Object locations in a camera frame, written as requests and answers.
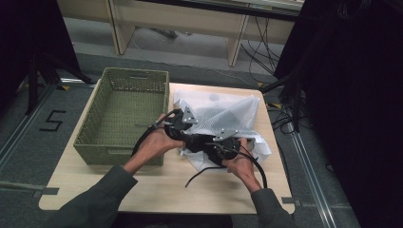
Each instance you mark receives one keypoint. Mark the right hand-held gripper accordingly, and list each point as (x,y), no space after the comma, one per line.
(226,148)

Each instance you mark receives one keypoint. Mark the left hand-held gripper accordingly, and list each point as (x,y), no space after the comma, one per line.
(177,122)

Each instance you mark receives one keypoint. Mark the black garment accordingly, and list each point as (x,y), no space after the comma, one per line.
(198,143)

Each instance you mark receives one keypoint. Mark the white mesh laundry bag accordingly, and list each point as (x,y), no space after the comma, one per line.
(228,107)

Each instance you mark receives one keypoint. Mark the green woven basket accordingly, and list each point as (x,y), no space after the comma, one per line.
(126,107)

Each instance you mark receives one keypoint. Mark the person's right hand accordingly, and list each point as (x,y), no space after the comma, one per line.
(242,167)

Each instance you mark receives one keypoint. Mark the person's left hand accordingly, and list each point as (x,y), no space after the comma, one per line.
(152,145)

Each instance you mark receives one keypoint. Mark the grey power strip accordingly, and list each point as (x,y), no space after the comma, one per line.
(164,33)

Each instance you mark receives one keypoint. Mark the light wooden desk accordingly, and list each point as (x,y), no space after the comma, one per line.
(177,17)

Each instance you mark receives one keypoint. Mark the black curtain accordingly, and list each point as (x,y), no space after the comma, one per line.
(355,95)
(28,34)

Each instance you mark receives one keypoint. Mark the black tripod stand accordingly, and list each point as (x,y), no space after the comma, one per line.
(33,82)

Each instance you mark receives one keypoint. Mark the metal floor rail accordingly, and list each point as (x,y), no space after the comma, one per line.
(22,126)
(312,180)

